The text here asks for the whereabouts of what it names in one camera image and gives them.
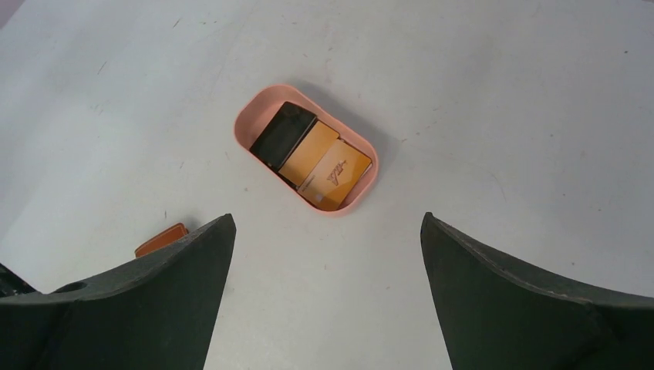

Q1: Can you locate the brown leather card holder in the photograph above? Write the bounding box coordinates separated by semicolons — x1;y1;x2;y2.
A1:
134;223;189;258

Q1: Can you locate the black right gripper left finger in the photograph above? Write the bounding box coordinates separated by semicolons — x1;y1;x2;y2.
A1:
1;214;236;369

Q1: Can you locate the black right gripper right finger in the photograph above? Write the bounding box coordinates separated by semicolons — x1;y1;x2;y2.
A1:
420;213;653;369

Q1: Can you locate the gold VIP card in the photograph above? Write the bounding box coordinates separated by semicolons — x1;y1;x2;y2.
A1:
298;140;372;211

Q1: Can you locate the black card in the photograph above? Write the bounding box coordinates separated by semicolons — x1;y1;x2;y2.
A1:
250;101;317;172

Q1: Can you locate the pink oval plastic tray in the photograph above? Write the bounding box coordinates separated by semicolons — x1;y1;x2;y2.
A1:
234;84;379;214

